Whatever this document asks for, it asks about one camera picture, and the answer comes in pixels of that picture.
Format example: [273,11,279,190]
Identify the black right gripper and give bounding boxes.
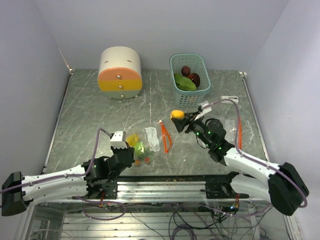
[172,111,213,148]

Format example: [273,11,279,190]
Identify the orange fake fruit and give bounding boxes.
[170,110,185,120]

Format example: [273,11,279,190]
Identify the green fake fruit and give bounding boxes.
[134,141,145,157]

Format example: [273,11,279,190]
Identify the red fake cherries with leaves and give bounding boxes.
[134,148,154,166]

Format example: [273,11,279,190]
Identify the zip bag with fruit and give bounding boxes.
[125,120,172,164]

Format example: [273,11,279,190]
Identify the green fake leafy vegetable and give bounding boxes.
[174,73,197,91]

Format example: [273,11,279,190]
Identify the light blue plastic basket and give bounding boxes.
[169,53,212,107]

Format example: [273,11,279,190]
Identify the dark red fake fruit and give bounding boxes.
[181,65,191,77]
[187,73,201,88]

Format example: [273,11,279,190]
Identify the zip bag with fake food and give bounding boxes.
[224,119,243,150]

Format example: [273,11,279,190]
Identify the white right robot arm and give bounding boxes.
[170,110,309,216]

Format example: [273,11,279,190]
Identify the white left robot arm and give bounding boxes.
[0,147,134,217]

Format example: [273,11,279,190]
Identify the small white device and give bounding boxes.
[220,95,239,104]

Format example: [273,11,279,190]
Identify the round three-drawer cabinet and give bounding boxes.
[97,46,143,100]

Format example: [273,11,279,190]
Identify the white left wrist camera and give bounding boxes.
[110,130,127,149]

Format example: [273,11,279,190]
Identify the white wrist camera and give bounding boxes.
[110,130,127,149]
[195,100,212,120]

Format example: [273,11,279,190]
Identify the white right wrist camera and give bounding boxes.
[195,100,212,120]

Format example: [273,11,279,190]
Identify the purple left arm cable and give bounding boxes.
[0,127,113,195]

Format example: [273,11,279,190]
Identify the aluminium frame rail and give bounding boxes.
[25,174,272,204]

